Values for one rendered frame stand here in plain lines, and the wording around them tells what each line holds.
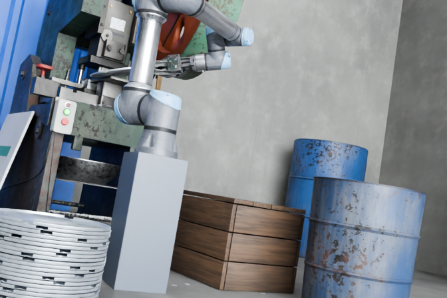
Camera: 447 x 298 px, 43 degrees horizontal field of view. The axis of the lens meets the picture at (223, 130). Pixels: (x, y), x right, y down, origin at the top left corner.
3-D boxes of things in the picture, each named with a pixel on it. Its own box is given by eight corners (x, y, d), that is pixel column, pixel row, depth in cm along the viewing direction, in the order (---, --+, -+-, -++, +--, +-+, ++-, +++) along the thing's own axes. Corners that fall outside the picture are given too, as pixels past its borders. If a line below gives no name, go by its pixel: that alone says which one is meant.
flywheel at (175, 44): (188, 100, 309) (265, 5, 265) (155, 92, 298) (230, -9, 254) (169, 11, 351) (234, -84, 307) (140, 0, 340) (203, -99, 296)
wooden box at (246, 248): (293, 293, 237) (306, 209, 241) (219, 289, 215) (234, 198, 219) (237, 273, 270) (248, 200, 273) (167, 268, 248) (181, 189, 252)
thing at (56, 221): (122, 228, 151) (122, 225, 151) (92, 235, 122) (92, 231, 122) (16, 210, 153) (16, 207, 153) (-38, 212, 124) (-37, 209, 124)
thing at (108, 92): (134, 112, 251) (140, 82, 252) (104, 104, 243) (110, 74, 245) (112, 113, 272) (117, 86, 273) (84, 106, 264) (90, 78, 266)
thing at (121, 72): (136, 66, 233) (136, 64, 233) (76, 77, 243) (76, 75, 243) (167, 69, 260) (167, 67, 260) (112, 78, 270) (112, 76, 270)
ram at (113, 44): (129, 63, 268) (140, 2, 271) (99, 54, 260) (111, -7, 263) (114, 66, 282) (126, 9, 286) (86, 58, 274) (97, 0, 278)
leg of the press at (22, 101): (42, 257, 227) (86, 38, 237) (13, 254, 221) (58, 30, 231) (-6, 225, 304) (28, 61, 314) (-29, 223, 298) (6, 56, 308)
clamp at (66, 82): (82, 94, 266) (86, 73, 267) (46, 86, 257) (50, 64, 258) (77, 95, 271) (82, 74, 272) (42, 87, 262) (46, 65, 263)
